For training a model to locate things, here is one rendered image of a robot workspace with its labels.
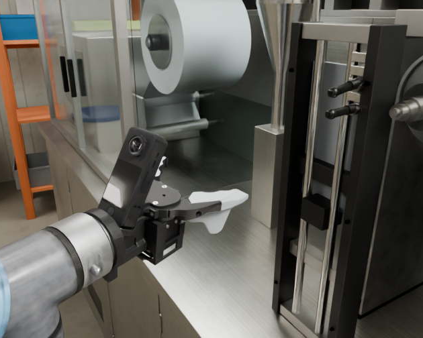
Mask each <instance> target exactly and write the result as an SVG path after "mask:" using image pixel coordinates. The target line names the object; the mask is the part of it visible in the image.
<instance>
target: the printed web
mask: <svg viewBox="0 0 423 338"><path fill-rule="evenodd" d="M422 62H423V56H421V57H420V58H419V59H417V60H416V61H415V62H414V63H413V64H412V65H411V66H410V67H409V69H407V71H406V72H405V74H404V75H403V77H402V79H401V81H400V84H399V87H398V90H397V95H396V100H395V104H396V103H399V102H401V101H402V98H403V93H404V89H405V85H406V83H407V81H408V79H409V77H410V75H411V74H412V73H413V71H414V70H415V69H416V68H417V67H418V66H419V65H420V64H421V63H422ZM421 282H423V142H421V141H420V140H419V139H418V138H417V137H416V136H415V135H414V134H413V133H412V131H411V130H410V128H409V127H408V124H407V123H406V122H405V121H398V120H393V119H392V123H391V130H390V135H389V142H388V147H387V153H386V158H385V165H384V170H383V177H382V181H381V189H380V193H379V200H378V205H377V212H376V216H375V224H374V228H373V235H372V240H371V247H370V252H369V259H368V263H367V271H366V275H365V282H364V286H363V294H362V299H361V305H360V310H359V314H360V315H363V314H365V313H367V312H368V311H370V310H372V309H374V308H375V307H377V306H379V305H381V304H383V303H384V302H387V301H388V300H390V299H392V298H394V297H396V296H397V295H399V294H401V293H403V292H405V291H407V290H409V289H411V288H412V287H414V286H416V285H418V284H419V283H421Z"/></svg>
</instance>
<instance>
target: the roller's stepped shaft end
mask: <svg viewBox="0 0 423 338"><path fill-rule="evenodd" d="M389 116H390V117H391V118H392V119H393V120H398V121H407V122H413V121H419V120H422V119H423V96H417V97H410V98H406V99H404V100H403V101H401V102H399V103H396V104H395V105H393V106H392V107H391V108H390V110H389Z"/></svg>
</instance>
